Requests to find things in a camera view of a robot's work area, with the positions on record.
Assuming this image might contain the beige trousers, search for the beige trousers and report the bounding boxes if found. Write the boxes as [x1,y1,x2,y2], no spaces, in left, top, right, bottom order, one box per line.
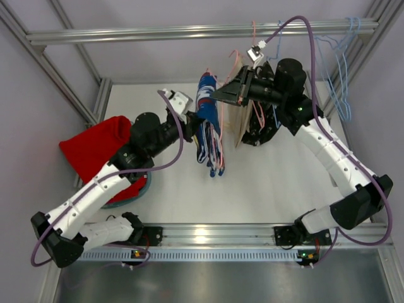
[227,50,252,148]

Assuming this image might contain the blue patterned trousers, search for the blue patterned trousers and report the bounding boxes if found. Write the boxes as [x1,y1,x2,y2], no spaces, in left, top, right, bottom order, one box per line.
[194,71,225,177]

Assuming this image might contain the pink wire hanger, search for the pink wire hanger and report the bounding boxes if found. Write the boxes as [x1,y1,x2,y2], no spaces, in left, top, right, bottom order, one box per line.
[252,20,265,129]
[206,49,242,169]

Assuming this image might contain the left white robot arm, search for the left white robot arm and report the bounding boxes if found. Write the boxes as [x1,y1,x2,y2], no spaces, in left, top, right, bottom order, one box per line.
[31,112,204,268]

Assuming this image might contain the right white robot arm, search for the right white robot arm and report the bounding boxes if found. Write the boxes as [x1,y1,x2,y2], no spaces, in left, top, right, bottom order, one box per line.
[212,58,393,245]

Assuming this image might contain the black patterned trousers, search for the black patterned trousers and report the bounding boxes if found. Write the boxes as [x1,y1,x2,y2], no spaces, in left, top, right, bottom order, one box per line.
[242,61,283,146]

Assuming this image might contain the blue hanger holding trousers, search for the blue hanger holding trousers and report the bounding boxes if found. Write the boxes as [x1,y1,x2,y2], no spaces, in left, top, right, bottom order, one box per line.
[267,31,282,129]

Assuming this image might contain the red garment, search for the red garment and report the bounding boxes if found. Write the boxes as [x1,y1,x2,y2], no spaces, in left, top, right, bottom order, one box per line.
[59,116,131,184]

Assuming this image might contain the teal laundry basket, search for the teal laundry basket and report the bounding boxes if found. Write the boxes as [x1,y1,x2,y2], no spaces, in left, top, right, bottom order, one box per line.
[102,172,152,210]

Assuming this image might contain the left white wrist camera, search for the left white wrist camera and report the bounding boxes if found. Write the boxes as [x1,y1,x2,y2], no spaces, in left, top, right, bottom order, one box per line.
[157,89,193,122]

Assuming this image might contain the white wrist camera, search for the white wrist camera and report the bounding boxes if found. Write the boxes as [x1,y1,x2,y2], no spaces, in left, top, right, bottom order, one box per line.
[247,40,266,69]
[157,89,193,122]

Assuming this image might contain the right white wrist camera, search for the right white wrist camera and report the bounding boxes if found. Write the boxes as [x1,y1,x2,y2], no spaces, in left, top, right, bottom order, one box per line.
[247,40,266,69]

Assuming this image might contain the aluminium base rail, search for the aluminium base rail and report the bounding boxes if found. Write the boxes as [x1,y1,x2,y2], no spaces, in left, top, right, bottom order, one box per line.
[148,223,387,248]

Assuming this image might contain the aluminium hanging rail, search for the aluminium hanging rail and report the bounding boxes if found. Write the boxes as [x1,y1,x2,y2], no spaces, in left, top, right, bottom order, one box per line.
[26,18,379,45]

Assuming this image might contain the grey slotted cable duct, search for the grey slotted cable duct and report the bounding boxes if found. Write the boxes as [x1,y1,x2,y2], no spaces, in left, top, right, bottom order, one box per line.
[79,248,302,262]

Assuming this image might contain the aluminium frame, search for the aluminium frame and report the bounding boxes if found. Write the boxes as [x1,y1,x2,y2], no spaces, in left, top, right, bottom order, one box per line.
[1,1,403,302]

